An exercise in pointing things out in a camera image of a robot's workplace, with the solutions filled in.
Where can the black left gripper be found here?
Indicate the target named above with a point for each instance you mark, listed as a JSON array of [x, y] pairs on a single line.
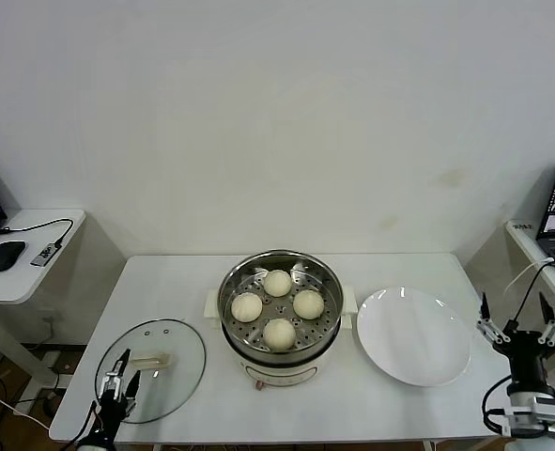
[[112, 409]]

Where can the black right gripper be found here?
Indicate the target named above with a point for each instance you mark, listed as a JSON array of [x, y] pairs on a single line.
[[528, 357]]

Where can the white steamed baozi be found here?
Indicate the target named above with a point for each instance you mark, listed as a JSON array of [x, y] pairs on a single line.
[[308, 304], [246, 306], [277, 283], [279, 333]]

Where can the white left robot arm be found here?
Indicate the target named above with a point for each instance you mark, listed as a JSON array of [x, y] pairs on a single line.
[[96, 440]]

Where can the perforated steel steamer basket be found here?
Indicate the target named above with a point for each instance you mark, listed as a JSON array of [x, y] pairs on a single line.
[[328, 291]]

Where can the small white desk label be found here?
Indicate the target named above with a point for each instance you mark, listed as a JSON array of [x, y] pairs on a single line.
[[521, 226]]

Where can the round white plate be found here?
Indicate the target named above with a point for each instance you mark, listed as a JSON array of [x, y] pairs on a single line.
[[413, 338]]

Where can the small grey usb hub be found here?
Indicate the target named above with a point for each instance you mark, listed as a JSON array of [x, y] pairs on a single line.
[[43, 255]]

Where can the white side desk with mouse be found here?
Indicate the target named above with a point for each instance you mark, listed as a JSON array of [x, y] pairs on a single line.
[[9, 286]]

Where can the white electric cooker pot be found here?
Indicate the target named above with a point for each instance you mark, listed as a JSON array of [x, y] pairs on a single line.
[[277, 373]]

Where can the black computer mouse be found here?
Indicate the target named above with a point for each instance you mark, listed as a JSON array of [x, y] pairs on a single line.
[[4, 256]]

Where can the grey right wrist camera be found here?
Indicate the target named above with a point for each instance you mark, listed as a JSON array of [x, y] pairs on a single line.
[[535, 413]]

